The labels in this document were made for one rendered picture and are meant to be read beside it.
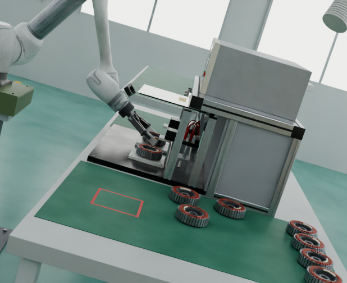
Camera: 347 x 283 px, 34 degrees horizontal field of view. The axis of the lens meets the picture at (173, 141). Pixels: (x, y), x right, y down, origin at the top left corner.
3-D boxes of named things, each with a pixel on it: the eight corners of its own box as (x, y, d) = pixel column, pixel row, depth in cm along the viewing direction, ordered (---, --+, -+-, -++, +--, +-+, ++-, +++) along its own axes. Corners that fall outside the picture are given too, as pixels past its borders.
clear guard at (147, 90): (119, 103, 213) (123, 87, 212) (127, 94, 237) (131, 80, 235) (201, 127, 214) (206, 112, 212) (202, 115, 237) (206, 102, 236)
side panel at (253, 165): (205, 197, 218) (230, 119, 211) (205, 195, 221) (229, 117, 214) (274, 218, 218) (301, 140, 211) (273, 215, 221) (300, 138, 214)
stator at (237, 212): (208, 206, 208) (211, 197, 207) (227, 205, 216) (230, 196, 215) (230, 220, 200) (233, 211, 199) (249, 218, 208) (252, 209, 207)
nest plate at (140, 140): (135, 144, 255) (136, 142, 254) (138, 137, 269) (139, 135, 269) (167, 154, 255) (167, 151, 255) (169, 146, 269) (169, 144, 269)
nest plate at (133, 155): (128, 158, 231) (128, 155, 231) (132, 149, 246) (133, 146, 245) (163, 168, 231) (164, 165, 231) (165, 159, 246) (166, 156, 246)
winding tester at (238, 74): (199, 93, 220) (215, 42, 215) (200, 80, 262) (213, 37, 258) (295, 121, 220) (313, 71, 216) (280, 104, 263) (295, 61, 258)
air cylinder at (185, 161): (173, 169, 235) (177, 156, 234) (174, 164, 242) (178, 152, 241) (185, 172, 235) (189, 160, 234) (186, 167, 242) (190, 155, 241)
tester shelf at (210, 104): (188, 106, 210) (192, 95, 209) (192, 83, 277) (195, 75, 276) (301, 140, 211) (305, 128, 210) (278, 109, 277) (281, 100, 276)
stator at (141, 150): (132, 154, 233) (135, 146, 233) (138, 149, 244) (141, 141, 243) (158, 163, 232) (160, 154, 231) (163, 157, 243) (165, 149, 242)
